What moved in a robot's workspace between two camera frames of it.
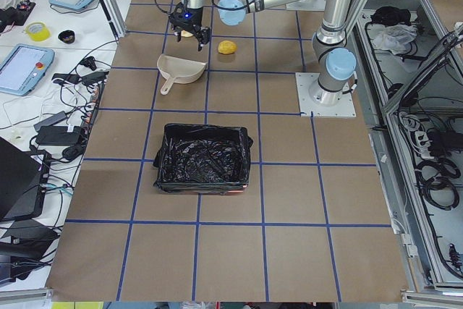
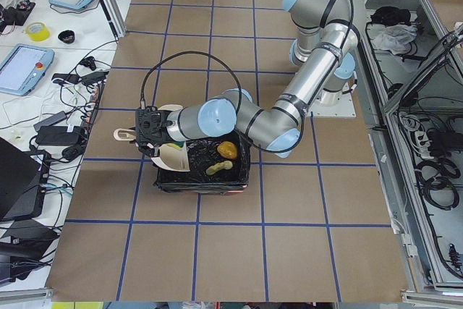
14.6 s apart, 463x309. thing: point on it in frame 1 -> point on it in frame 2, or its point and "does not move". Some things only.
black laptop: x=23 y=182 does not move
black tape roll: x=66 y=36 does not move
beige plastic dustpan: x=179 y=70 -> x=170 y=156
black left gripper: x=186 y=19 -> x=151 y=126
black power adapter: x=58 y=134 does not move
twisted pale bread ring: x=186 y=33 -> x=223 y=165
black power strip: x=95 y=100 does not move
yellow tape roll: x=37 y=31 does not move
